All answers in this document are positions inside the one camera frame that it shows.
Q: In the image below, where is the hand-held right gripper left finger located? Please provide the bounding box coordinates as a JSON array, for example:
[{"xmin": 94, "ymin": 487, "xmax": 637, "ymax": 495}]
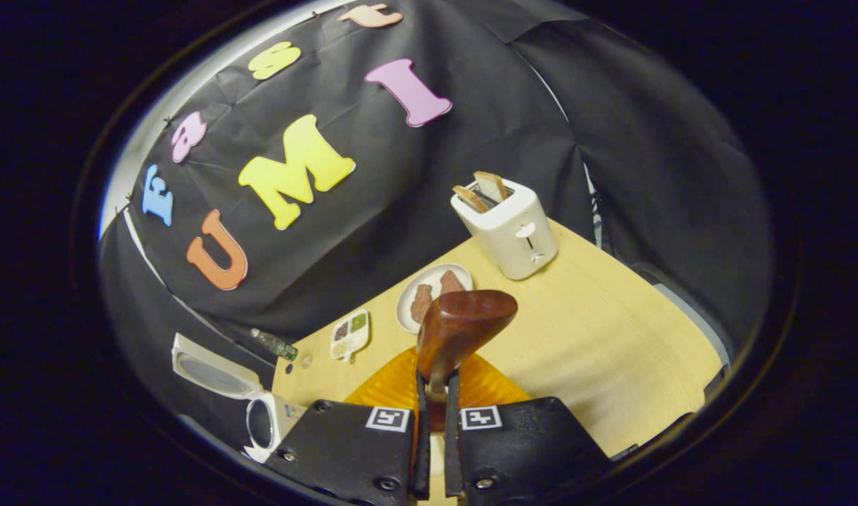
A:
[{"xmin": 280, "ymin": 348, "xmax": 431, "ymax": 503}]

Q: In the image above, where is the white toaster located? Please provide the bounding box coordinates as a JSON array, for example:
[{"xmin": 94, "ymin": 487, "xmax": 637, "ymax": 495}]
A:
[{"xmin": 450, "ymin": 179, "xmax": 559, "ymax": 280}]

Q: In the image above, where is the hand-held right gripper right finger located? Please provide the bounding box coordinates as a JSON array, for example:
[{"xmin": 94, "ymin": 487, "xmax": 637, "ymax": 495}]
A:
[{"xmin": 443, "ymin": 351, "xmax": 612, "ymax": 501}]

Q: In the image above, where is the divided dish of beans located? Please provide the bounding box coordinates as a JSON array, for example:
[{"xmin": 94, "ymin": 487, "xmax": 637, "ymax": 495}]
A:
[{"xmin": 330, "ymin": 309, "xmax": 370, "ymax": 363}]

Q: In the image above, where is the clear plastic water bottle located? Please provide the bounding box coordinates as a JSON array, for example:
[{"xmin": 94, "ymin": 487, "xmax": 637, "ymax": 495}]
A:
[{"xmin": 251, "ymin": 327, "xmax": 299, "ymax": 361}]

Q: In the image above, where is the white rice cooker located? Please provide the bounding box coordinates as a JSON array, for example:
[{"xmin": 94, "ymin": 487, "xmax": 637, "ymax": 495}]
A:
[{"xmin": 171, "ymin": 332, "xmax": 306, "ymax": 463}]

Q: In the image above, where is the toast slice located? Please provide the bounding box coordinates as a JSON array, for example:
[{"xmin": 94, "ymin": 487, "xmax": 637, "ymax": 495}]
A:
[
  {"xmin": 474, "ymin": 171, "xmax": 509, "ymax": 203},
  {"xmin": 453, "ymin": 185, "xmax": 489, "ymax": 214}
]

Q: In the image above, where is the round white plate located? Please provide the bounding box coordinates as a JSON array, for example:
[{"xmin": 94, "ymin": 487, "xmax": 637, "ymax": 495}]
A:
[{"xmin": 396, "ymin": 264, "xmax": 474, "ymax": 334}]

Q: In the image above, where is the black backdrop cloth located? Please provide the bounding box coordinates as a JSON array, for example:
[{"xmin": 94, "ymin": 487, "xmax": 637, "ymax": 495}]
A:
[{"xmin": 98, "ymin": 0, "xmax": 774, "ymax": 450}]

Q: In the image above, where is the brown wooden spoon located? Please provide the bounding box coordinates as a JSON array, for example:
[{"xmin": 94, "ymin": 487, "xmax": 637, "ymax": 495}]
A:
[{"xmin": 416, "ymin": 290, "xmax": 519, "ymax": 433}]

